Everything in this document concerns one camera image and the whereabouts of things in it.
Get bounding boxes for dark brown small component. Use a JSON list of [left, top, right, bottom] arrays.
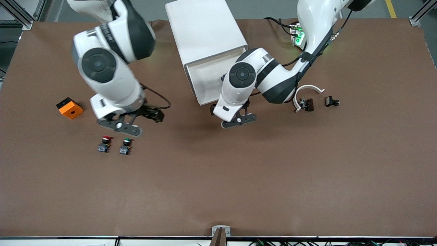
[[299, 98, 315, 112]]

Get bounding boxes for green push button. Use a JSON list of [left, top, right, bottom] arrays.
[[119, 137, 134, 155]]

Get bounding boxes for grey metal mount bracket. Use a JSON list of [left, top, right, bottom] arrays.
[[210, 225, 231, 246]]

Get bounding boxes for brown table cover sheet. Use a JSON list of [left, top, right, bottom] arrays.
[[0, 18, 437, 238]]

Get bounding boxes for black base cable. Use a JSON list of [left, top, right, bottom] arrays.
[[263, 16, 297, 37]]

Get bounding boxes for red push button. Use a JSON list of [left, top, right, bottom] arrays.
[[97, 135, 113, 153]]

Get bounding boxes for black cable bundle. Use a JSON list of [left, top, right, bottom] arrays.
[[249, 239, 437, 246]]

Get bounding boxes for white curved plastic part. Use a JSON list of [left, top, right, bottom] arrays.
[[293, 84, 325, 113]]

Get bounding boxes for silver base connector box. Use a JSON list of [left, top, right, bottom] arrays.
[[289, 21, 306, 47]]

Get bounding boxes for aluminium frame post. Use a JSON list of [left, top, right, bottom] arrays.
[[409, 0, 437, 27], [0, 0, 47, 31]]

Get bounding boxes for white drawer cabinet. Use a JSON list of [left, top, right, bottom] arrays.
[[165, 0, 249, 97]]

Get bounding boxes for orange and black button box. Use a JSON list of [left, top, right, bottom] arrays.
[[56, 97, 84, 120]]

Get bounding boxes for cream plastic drawer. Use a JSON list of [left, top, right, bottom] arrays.
[[185, 48, 247, 106]]

